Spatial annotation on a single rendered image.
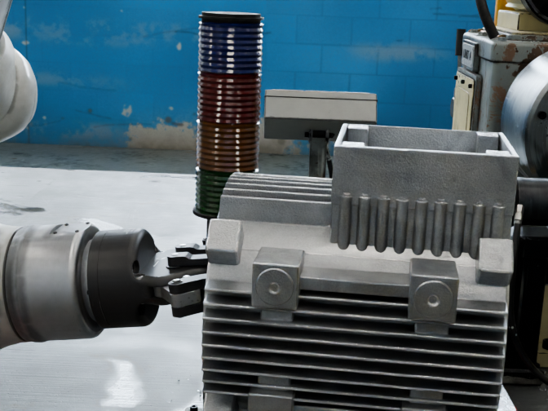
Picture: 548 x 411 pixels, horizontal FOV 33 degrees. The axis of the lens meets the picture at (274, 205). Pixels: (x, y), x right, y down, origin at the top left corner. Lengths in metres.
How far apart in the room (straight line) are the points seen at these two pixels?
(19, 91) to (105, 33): 5.43
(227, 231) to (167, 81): 6.18
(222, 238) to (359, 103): 0.83
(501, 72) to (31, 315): 1.11
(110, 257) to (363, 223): 0.19
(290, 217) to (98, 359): 0.55
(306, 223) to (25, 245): 0.21
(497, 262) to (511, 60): 1.06
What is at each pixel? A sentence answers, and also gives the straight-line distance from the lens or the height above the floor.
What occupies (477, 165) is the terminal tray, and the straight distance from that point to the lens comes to 0.62.
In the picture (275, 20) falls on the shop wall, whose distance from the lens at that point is 6.70.
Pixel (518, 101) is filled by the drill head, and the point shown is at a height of 1.08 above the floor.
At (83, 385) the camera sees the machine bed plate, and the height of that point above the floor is 0.80.
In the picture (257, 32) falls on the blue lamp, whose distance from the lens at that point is 0.85.
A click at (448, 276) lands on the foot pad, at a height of 1.07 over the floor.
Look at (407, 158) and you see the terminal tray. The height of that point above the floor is 1.14.
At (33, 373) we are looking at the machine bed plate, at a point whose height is 0.80.
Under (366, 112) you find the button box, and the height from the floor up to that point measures 1.06.
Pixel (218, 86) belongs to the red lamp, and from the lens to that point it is 0.85.
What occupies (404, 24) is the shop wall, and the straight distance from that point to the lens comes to 6.75.
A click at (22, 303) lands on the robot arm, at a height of 1.01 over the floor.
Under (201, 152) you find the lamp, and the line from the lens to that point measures 0.87.
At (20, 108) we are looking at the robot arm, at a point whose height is 1.05.
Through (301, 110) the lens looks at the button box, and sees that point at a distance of 1.41.
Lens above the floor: 1.25
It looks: 14 degrees down
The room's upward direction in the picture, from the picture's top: 2 degrees clockwise
